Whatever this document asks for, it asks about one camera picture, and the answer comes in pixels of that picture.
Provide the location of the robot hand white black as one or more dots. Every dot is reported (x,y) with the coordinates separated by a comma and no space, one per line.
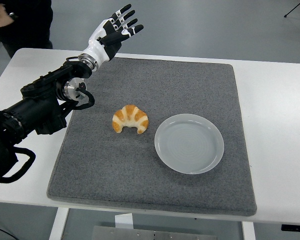
(97,47)

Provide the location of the croissant bread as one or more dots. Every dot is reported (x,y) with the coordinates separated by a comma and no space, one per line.
(130,115)

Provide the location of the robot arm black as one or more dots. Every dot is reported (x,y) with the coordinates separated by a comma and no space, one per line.
(40,105)

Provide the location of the grey round plate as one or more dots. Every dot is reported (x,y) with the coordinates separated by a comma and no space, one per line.
(187,147)

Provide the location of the person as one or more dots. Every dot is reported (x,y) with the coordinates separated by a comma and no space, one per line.
(32,25)

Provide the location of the grey felt mat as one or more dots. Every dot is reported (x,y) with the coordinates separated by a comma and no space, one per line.
(140,175)

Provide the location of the white table leg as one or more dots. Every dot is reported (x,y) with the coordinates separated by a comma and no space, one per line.
(58,225)
(248,232)

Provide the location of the black tripod leg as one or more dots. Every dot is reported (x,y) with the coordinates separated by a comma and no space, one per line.
(285,15)

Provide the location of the black table control box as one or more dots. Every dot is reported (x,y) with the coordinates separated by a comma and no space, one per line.
(295,227)

